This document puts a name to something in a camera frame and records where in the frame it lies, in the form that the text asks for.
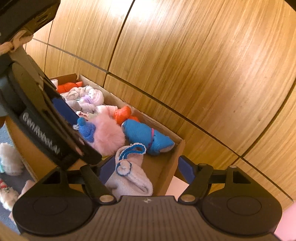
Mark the orange sock roll right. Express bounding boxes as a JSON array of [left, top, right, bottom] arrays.
[[113, 106, 139, 126]]

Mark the orange sock roll left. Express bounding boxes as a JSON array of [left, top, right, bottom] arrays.
[[57, 81, 83, 94]]

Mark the wooden wardrobe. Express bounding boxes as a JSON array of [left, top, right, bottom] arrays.
[[26, 1, 295, 208]]

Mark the grey sock roll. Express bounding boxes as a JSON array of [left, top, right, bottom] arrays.
[[66, 100, 95, 113]]

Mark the white sock blue trim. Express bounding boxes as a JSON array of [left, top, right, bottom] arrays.
[[105, 143, 153, 200]]

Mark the pale pink sock roll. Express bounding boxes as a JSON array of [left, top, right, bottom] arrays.
[[9, 180, 36, 224]]

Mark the blue grey bed cover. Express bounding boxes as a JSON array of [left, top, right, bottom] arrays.
[[0, 125, 33, 234]]

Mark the orange sock roll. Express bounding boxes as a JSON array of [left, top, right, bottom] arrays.
[[57, 81, 83, 94], [113, 106, 139, 126]]

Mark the white lilac sock roll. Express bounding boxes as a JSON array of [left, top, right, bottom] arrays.
[[61, 85, 104, 106]]

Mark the white sock teal band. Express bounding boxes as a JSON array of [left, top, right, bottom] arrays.
[[0, 143, 24, 176]]

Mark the brown cardboard box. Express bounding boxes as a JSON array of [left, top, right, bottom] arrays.
[[5, 73, 186, 197]]

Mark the white green patterned sock roll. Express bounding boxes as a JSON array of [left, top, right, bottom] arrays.
[[0, 179, 19, 211]]

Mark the blue knitted sock roll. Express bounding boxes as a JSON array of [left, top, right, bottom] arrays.
[[121, 119, 175, 156]]

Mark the fluffy pink sock ball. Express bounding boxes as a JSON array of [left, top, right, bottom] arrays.
[[89, 114, 125, 157]]

